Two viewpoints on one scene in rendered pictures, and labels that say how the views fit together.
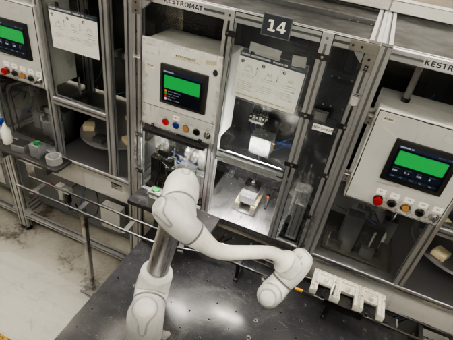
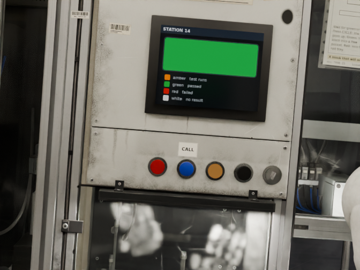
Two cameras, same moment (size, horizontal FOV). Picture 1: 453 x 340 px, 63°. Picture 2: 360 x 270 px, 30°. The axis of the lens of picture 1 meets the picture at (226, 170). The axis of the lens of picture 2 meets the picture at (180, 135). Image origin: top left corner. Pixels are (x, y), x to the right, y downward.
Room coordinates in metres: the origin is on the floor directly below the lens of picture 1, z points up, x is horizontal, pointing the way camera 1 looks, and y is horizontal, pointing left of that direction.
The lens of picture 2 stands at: (0.38, 0.78, 1.56)
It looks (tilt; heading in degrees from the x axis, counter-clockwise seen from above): 3 degrees down; 340
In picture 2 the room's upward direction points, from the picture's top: 4 degrees clockwise
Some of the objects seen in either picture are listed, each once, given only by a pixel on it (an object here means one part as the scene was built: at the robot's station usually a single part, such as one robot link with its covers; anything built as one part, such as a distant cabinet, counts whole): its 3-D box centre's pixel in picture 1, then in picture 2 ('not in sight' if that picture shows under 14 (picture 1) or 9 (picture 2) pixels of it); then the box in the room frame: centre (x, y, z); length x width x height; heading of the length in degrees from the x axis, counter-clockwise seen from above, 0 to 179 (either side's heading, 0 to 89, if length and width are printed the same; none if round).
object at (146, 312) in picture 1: (145, 319); not in sight; (0.94, 0.25, 0.85); 0.18 x 0.16 x 0.22; 5
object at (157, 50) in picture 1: (189, 85); (192, 83); (1.79, 0.26, 1.60); 0.42 x 0.29 x 0.46; 73
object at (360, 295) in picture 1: (345, 297); not in sight; (1.24, -0.70, 0.84); 0.36 x 0.14 x 0.10; 73
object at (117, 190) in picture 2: (174, 135); (187, 195); (1.66, 0.30, 1.37); 0.36 x 0.04 x 0.04; 73
